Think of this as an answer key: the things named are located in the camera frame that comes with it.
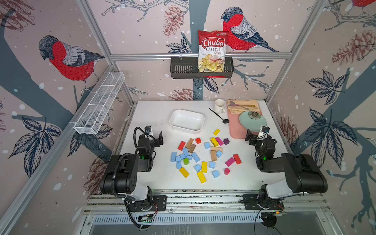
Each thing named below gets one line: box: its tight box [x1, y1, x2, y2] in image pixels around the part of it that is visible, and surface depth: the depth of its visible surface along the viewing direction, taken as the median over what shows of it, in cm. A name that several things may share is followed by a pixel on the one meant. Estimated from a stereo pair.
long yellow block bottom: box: [196, 170, 208, 184], surface depth 85 cm
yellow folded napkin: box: [227, 99, 260, 115], surface depth 117 cm
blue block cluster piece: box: [182, 147, 189, 158], surface depth 94 cm
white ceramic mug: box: [213, 98, 226, 115], surface depth 110 cm
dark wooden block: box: [188, 143, 197, 154], surface depth 95 cm
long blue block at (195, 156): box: [191, 151, 201, 163], surface depth 92 cm
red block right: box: [233, 153, 242, 165], surface depth 92 cm
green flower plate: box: [238, 110, 267, 133], surface depth 112 cm
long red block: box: [177, 141, 186, 151], surface depth 97 cm
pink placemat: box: [227, 109, 263, 140], surface depth 106 cm
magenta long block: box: [224, 157, 235, 167], surface depth 90 cm
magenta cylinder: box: [223, 167, 231, 176], surface depth 85 cm
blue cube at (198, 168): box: [194, 164, 202, 173], surface depth 86 cm
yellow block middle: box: [201, 161, 209, 173], surface depth 88 cm
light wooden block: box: [185, 138, 194, 149], surface depth 98 cm
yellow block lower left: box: [178, 166, 190, 179], surface depth 86 cm
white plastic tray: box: [168, 109, 206, 134], surface depth 109 cm
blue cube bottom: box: [211, 169, 220, 179], surface depth 85 cm
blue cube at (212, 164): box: [209, 161, 216, 169], surface depth 89 cm
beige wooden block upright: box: [211, 149, 217, 162], surface depth 91 cm
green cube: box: [183, 157, 190, 166], surface depth 90 cm
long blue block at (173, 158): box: [170, 151, 177, 163], surface depth 92 cm
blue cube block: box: [204, 141, 211, 150], surface depth 97 cm
